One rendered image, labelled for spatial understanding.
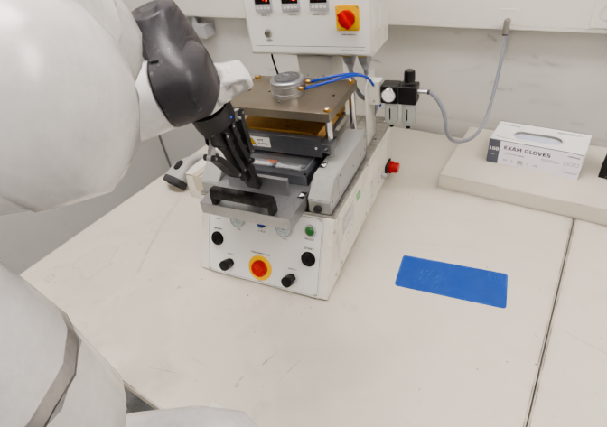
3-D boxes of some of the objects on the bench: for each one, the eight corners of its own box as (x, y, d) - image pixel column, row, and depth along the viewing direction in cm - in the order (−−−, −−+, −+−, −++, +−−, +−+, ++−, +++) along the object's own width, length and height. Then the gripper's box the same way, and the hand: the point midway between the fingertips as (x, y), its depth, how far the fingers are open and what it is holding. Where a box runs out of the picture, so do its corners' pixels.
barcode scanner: (206, 158, 152) (200, 138, 147) (223, 162, 148) (217, 143, 143) (163, 190, 139) (156, 169, 134) (181, 195, 135) (173, 174, 130)
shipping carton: (228, 165, 146) (221, 143, 141) (257, 173, 140) (252, 150, 134) (190, 195, 134) (181, 171, 129) (219, 206, 128) (212, 181, 123)
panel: (208, 268, 107) (208, 196, 102) (318, 298, 95) (324, 218, 90) (202, 271, 105) (203, 198, 100) (314, 301, 93) (321, 219, 88)
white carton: (497, 142, 129) (501, 119, 125) (584, 157, 118) (592, 134, 113) (485, 161, 122) (489, 138, 118) (577, 181, 110) (585, 156, 106)
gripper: (206, 77, 77) (252, 159, 96) (170, 130, 71) (227, 208, 90) (241, 78, 74) (282, 163, 93) (207, 135, 68) (257, 214, 87)
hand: (248, 175), depth 89 cm, fingers closed, pressing on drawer
